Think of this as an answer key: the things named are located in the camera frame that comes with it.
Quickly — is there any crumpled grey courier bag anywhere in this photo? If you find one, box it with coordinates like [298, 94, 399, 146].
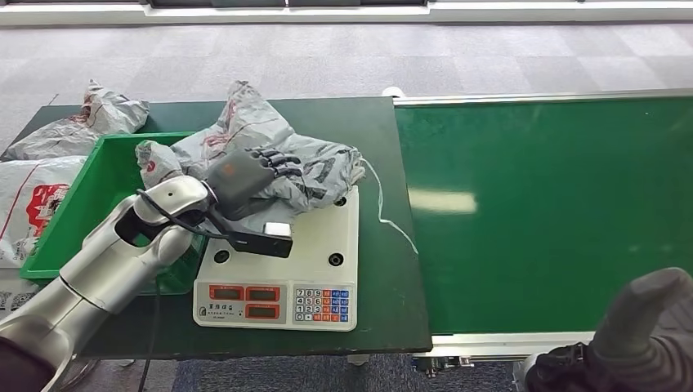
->
[2, 79, 151, 162]

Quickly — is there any white bag with barcodes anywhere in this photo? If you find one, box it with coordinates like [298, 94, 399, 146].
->
[0, 269, 42, 320]

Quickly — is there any white window ledge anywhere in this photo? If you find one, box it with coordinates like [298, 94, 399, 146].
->
[0, 0, 693, 25]

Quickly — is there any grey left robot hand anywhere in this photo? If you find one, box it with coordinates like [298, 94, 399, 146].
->
[205, 147, 304, 222]

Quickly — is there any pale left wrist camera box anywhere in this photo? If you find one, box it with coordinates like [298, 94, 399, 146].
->
[208, 207, 295, 259]

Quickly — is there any round metal stand base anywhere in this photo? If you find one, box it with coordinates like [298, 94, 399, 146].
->
[54, 358, 101, 392]

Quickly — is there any green plastic crate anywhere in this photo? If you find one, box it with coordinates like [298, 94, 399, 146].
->
[137, 238, 209, 297]
[20, 131, 209, 283]

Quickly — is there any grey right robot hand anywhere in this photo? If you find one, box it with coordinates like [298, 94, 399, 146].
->
[587, 267, 693, 392]

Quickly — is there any green conveyor belt machine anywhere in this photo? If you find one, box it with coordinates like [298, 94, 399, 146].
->
[381, 86, 693, 380]

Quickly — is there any white electronic weighing scale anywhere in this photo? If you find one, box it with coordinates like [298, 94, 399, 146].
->
[193, 185, 360, 332]

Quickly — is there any grey red-printed courier bag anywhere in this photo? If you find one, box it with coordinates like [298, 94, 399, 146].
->
[135, 79, 366, 231]

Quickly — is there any thin white string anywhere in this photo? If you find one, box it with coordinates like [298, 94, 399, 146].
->
[360, 158, 419, 256]

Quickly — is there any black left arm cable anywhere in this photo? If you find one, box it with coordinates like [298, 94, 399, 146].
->
[135, 189, 231, 392]

